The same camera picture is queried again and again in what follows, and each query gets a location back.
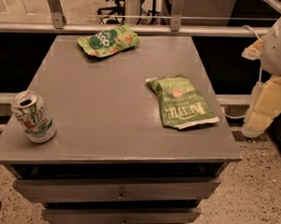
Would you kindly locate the yellow foam padded gripper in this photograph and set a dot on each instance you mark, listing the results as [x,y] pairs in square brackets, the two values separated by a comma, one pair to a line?
[279,50]

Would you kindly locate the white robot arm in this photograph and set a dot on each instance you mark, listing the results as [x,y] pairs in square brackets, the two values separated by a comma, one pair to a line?
[268,50]

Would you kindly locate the green kettle jalapeno chip bag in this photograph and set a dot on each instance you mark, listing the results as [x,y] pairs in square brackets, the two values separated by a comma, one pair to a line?
[181,104]

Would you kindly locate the light green snack bag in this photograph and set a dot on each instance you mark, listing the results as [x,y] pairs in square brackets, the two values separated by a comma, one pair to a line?
[109,42]

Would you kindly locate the lower grey drawer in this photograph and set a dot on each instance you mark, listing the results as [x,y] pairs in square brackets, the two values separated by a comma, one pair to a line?
[141,215]

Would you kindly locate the grey drawer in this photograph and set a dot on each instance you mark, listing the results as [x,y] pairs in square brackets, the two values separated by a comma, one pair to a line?
[116,189]
[141,215]

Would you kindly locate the black office chair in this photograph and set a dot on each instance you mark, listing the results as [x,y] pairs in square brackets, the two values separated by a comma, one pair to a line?
[117,13]

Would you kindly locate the grey metal railing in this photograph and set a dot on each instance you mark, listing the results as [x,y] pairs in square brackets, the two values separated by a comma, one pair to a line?
[146,17]

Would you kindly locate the white 7up soda can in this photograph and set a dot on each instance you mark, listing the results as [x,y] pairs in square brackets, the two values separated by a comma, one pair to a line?
[31,111]

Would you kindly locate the upper grey drawer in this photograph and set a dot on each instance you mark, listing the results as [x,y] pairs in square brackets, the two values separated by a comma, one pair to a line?
[116,189]

